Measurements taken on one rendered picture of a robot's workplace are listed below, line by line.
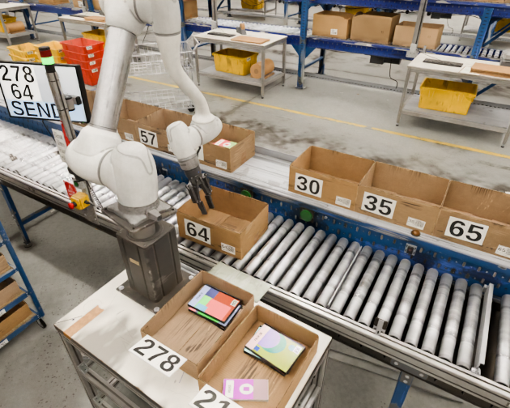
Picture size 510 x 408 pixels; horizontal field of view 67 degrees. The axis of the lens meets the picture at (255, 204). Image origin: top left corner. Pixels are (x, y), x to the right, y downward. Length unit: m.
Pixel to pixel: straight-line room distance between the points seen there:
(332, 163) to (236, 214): 0.65
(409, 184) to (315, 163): 0.55
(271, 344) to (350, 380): 0.99
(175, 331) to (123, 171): 0.68
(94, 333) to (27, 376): 1.03
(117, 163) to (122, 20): 0.52
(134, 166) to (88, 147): 0.22
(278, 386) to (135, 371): 0.53
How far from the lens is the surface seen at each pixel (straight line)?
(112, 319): 1.81
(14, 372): 2.82
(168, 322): 1.72
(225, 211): 2.24
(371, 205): 2.05
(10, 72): 2.48
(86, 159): 1.59
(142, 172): 1.45
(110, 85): 1.60
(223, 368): 1.57
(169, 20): 1.55
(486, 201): 2.26
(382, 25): 6.21
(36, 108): 2.46
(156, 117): 2.93
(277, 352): 1.55
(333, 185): 2.07
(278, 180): 2.31
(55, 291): 3.16
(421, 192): 2.28
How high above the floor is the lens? 2.08
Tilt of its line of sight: 35 degrees down
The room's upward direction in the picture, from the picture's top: straight up
